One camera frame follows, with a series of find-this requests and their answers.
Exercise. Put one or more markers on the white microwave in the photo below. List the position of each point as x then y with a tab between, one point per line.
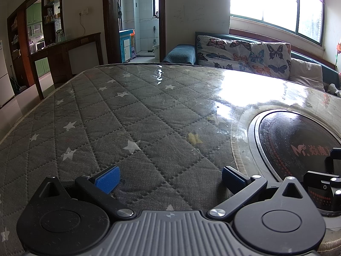
40	45

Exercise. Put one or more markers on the round black induction cooker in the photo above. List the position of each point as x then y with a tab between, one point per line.
293	130

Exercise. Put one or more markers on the dark wooden console table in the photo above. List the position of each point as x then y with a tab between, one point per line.
60	52

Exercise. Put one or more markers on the grey star quilted table cover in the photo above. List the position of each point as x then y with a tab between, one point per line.
106	117

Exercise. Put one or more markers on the white bucket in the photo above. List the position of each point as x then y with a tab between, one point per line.
156	53

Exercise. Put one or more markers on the white wall socket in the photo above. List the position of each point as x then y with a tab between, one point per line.
83	12

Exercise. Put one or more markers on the green kitchen cabinet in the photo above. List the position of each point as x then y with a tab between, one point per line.
33	14

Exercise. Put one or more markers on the grey plush toy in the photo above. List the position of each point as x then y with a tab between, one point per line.
334	89

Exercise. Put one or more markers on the dark wooden door frame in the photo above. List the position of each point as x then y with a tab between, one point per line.
110	24

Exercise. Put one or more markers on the dark wooden shelf unit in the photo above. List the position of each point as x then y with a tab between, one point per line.
24	50

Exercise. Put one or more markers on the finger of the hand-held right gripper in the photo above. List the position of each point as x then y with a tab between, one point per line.
335	154
319	185

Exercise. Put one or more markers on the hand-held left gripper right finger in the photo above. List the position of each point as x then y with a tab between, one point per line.
234	177

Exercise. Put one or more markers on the teal sofa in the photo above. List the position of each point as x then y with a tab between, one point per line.
330	77

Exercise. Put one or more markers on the orange flower toy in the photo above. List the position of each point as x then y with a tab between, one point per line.
338	49

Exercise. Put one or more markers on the beige cushion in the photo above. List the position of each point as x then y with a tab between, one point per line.
306	72

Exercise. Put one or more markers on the blue and white cabinet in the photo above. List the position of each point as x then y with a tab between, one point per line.
125	45

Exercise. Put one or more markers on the white refrigerator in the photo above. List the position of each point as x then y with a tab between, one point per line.
5	77

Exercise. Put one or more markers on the large window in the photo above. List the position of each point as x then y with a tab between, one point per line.
266	0

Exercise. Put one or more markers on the butterfly print cushion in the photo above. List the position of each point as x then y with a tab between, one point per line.
221	52
269	58

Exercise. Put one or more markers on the mop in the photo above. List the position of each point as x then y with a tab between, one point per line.
21	87

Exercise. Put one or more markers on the blue armrest cover cloth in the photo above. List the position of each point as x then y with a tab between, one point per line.
179	53

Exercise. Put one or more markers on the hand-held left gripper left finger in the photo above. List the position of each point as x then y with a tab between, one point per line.
108	180

